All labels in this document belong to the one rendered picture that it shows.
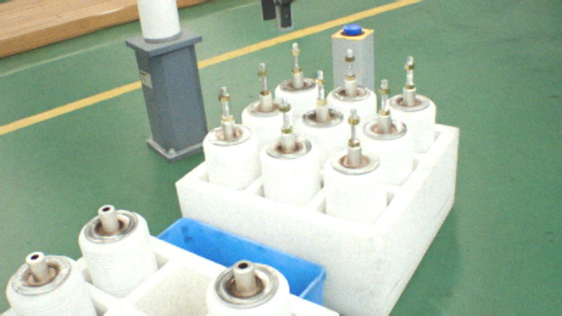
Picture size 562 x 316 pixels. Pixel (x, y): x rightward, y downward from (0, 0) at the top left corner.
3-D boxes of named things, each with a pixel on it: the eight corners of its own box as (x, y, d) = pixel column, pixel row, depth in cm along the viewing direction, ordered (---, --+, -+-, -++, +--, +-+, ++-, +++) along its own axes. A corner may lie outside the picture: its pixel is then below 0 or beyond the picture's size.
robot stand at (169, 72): (146, 145, 155) (124, 39, 140) (193, 127, 162) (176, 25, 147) (169, 164, 144) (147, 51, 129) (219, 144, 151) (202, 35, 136)
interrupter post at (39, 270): (29, 279, 69) (21, 259, 68) (45, 269, 71) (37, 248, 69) (39, 286, 68) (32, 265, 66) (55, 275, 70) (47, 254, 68)
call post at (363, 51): (336, 162, 137) (330, 38, 122) (349, 149, 143) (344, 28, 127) (363, 168, 134) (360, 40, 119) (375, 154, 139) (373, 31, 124)
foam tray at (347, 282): (191, 262, 109) (174, 183, 100) (293, 167, 137) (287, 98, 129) (380, 329, 90) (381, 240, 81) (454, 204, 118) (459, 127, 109)
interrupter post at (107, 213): (99, 231, 77) (93, 211, 76) (112, 222, 79) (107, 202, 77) (111, 236, 76) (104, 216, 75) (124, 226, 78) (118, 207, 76)
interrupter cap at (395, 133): (389, 118, 100) (389, 114, 100) (416, 133, 94) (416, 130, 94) (353, 129, 97) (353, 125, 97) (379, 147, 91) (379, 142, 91)
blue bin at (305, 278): (154, 301, 100) (140, 248, 94) (195, 266, 108) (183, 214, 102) (295, 369, 84) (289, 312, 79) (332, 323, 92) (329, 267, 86)
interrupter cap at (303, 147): (269, 140, 97) (268, 135, 97) (313, 138, 96) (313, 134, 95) (262, 161, 90) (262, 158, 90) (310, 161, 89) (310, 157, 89)
